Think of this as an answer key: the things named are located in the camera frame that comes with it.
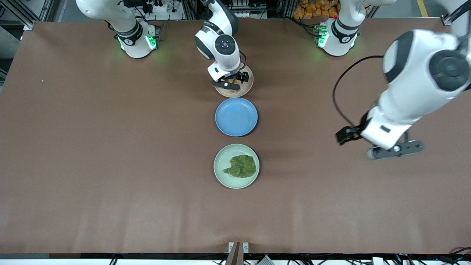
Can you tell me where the green lettuce leaf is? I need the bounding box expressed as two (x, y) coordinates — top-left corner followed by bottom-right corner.
(223, 155), (257, 179)

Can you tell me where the pale green round plate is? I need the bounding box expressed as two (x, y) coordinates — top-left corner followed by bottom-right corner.
(213, 144), (260, 190)

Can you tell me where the beige round plate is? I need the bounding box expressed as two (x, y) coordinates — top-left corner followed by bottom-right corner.
(215, 64), (254, 98)

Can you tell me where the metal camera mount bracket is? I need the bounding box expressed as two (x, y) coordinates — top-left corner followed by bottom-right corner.
(225, 242), (249, 265)

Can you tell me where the blue round plate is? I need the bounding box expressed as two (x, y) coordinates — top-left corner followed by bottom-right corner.
(215, 97), (258, 137)

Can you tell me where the bag of orange fruits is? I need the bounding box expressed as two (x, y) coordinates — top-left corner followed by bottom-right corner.
(293, 0), (341, 20)

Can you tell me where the white power strip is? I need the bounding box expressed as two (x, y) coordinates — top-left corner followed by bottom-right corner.
(142, 0), (184, 21)

